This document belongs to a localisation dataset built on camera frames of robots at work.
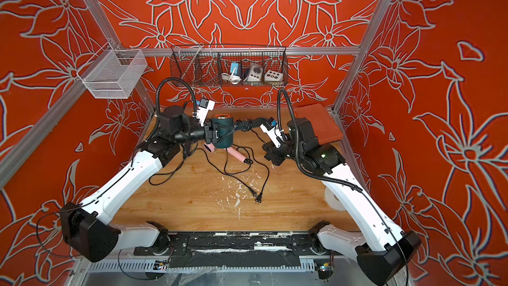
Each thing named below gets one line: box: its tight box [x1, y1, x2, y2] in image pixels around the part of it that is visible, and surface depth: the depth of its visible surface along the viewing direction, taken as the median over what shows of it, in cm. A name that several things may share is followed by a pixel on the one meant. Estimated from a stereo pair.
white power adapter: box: [246, 62, 264, 82], surface depth 93 cm
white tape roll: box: [324, 186, 346, 212], surface depth 85 cm
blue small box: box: [230, 62, 239, 75], surface depth 85 cm
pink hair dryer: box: [203, 141, 248, 163], surface depth 98 cm
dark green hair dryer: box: [211, 113, 267, 149], surface depth 66 cm
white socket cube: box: [264, 69, 284, 82], surface depth 96 cm
